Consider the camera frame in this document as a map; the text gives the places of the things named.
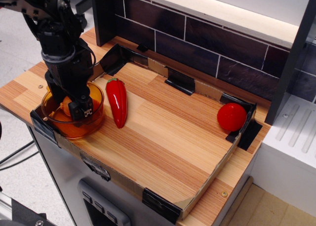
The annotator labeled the dark grey upright post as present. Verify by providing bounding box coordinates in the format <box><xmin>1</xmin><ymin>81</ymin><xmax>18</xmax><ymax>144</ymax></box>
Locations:
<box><xmin>265</xmin><ymin>0</ymin><xmax>316</xmax><ymax>125</ymax></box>

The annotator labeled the grey control panel with buttons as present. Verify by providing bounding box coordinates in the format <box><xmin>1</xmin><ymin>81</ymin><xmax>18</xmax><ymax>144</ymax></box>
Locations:
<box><xmin>78</xmin><ymin>180</ymin><xmax>131</xmax><ymax>226</ymax></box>

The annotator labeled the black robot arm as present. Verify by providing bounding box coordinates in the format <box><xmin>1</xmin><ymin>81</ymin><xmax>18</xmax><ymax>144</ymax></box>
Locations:
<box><xmin>0</xmin><ymin>0</ymin><xmax>96</xmax><ymax>121</ymax></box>

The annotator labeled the white toy sink counter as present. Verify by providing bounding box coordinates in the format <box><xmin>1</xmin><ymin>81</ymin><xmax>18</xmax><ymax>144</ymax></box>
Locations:
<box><xmin>251</xmin><ymin>95</ymin><xmax>316</xmax><ymax>215</ymax></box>

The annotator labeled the black floor cable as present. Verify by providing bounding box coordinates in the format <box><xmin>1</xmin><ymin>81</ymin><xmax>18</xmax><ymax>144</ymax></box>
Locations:
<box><xmin>0</xmin><ymin>140</ymin><xmax>40</xmax><ymax>171</ymax></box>

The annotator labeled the red toy pepper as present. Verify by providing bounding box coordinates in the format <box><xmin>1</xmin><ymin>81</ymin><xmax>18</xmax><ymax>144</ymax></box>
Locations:
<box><xmin>106</xmin><ymin>78</ymin><xmax>127</xmax><ymax>129</ymax></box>

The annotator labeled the orange toy carrot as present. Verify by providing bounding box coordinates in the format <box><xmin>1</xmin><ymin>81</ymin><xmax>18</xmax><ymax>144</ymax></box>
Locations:
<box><xmin>60</xmin><ymin>97</ymin><xmax>73</xmax><ymax>116</ymax></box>

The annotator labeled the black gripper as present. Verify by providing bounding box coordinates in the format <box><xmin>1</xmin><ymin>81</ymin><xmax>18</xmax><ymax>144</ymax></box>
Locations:
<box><xmin>41</xmin><ymin>38</ymin><xmax>95</xmax><ymax>121</ymax></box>

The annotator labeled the black office chair base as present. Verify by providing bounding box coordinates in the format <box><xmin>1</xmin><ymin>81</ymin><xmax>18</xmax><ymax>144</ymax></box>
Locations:
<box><xmin>75</xmin><ymin>0</ymin><xmax>92</xmax><ymax>29</ymax></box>

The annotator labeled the orange transparent plastic pot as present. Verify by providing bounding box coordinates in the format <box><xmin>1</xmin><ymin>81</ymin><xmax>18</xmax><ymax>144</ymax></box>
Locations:
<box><xmin>41</xmin><ymin>82</ymin><xmax>104</xmax><ymax>139</ymax></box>

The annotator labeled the red toy tomato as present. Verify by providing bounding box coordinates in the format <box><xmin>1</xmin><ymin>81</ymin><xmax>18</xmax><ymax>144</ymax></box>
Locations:
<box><xmin>217</xmin><ymin>103</ymin><xmax>247</xmax><ymax>132</ymax></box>

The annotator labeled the dark grey left post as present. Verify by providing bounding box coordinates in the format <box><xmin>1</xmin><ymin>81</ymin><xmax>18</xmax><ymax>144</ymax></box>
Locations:
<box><xmin>92</xmin><ymin>0</ymin><xmax>117</xmax><ymax>46</ymax></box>

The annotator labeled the cardboard fence with black tape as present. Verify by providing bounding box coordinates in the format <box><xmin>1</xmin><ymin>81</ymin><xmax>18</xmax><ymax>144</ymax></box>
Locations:
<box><xmin>31</xmin><ymin>44</ymin><xmax>262</xmax><ymax>226</ymax></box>

